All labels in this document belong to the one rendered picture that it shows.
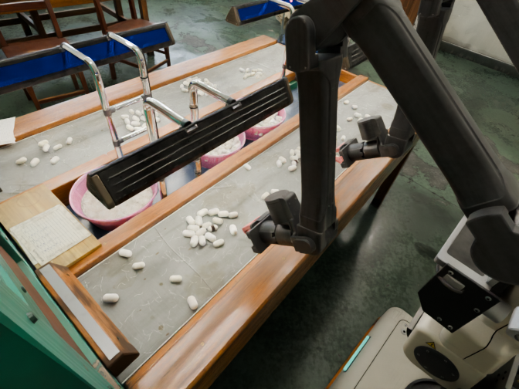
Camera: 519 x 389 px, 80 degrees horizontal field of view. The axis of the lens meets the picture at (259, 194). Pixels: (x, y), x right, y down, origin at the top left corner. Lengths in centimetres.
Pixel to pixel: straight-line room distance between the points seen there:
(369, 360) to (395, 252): 87
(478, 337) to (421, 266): 129
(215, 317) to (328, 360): 92
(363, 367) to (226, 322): 71
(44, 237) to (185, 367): 53
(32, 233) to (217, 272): 52
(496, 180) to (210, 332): 64
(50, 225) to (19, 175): 32
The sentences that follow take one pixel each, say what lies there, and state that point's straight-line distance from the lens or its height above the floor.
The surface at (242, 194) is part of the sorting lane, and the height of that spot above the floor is 74.
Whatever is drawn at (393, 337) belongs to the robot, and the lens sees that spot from 148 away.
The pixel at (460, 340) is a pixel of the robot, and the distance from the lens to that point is 87.
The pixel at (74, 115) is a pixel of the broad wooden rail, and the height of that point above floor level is 76.
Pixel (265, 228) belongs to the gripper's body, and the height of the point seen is 95.
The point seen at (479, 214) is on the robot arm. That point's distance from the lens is 46.
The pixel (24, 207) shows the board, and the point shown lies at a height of 78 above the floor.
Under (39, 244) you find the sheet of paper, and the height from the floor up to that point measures 78.
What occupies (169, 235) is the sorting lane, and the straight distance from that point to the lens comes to 98.
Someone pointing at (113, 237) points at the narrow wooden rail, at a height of 76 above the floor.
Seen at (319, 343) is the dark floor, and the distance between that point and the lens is 166.
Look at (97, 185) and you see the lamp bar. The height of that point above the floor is 109.
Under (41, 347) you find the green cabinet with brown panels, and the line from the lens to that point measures 22.
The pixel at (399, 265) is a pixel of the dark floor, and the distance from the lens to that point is 205.
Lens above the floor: 153
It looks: 46 degrees down
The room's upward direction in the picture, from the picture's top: 8 degrees clockwise
